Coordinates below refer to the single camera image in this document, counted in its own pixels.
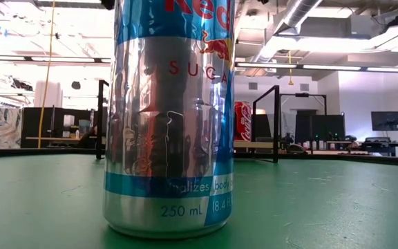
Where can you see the blue silver Red Bull can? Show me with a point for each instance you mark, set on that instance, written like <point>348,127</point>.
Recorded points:
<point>168,138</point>

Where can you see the red Coca-Cola can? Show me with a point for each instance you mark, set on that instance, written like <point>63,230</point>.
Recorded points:
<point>243,121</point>

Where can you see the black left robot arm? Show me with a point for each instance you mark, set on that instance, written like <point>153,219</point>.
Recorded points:
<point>108,3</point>

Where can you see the black round ceiling lamp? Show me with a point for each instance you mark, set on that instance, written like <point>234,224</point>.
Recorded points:
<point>76,85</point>

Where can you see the ceiling light bar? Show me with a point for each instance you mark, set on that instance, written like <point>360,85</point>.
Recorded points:
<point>330,67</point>
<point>12,58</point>

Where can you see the green table mat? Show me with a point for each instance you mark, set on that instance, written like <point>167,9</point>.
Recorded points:
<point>323,207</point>

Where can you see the black office desk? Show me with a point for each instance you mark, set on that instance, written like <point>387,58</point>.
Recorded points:
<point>385,147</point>

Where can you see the floral patterned curtain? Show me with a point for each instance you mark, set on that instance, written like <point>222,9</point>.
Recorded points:
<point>3,128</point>

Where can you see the wooden shelf black metal frame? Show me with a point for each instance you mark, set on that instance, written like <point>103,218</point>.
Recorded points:
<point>277,124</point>

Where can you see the black metal background frame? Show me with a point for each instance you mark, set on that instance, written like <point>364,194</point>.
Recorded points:
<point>302,94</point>

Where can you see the silver ventilation duct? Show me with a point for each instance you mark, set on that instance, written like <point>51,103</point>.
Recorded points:
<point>295,14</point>

